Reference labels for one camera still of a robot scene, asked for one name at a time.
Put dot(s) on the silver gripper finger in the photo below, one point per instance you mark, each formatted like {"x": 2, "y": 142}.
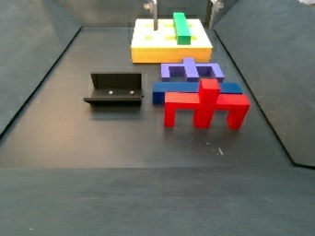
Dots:
{"x": 217, "y": 5}
{"x": 153, "y": 7}

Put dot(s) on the purple comb-shaped block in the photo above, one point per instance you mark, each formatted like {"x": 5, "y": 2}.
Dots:
{"x": 191, "y": 70}

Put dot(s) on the green bar block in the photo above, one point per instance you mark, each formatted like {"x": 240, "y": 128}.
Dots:
{"x": 182, "y": 29}

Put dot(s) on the red comb-shaped block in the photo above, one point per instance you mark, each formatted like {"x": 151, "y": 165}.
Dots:
{"x": 205, "y": 103}

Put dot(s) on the blue bar block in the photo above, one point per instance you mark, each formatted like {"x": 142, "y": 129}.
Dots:
{"x": 190, "y": 87}

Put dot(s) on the black angle bracket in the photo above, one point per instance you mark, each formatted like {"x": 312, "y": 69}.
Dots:
{"x": 117, "y": 88}

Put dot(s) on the yellow slotted board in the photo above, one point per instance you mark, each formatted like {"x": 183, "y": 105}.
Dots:
{"x": 155, "y": 46}

